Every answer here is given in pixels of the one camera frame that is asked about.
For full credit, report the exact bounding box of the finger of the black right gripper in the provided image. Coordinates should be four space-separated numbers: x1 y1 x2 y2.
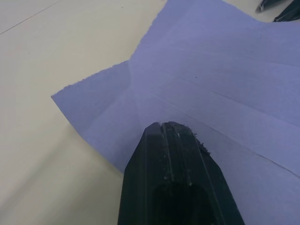
272 3 300 23
255 0 270 13

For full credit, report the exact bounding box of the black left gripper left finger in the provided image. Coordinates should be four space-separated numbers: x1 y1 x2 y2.
118 121 181 225

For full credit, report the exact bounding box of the purple paper sheet with creases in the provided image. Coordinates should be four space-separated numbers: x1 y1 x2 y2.
51 0 300 225

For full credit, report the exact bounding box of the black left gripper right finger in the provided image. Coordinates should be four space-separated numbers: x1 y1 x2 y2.
161 121 246 225

